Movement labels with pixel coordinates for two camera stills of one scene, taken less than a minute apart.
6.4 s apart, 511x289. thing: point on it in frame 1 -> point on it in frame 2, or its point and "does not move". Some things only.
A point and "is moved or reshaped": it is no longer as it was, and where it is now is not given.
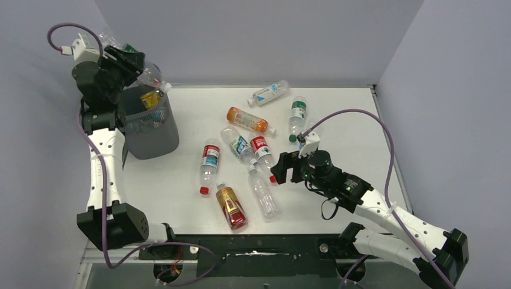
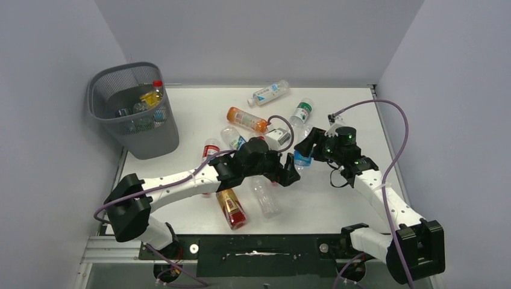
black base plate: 260,254 does not move
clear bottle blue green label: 238,145 does not move
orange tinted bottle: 249,120 does not move
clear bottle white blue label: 269,93 does not move
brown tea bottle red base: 232,207 does not move
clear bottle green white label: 297,117 is moved or reshaped
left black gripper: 130,64 -> 284,175
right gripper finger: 287,160 -> 314,137
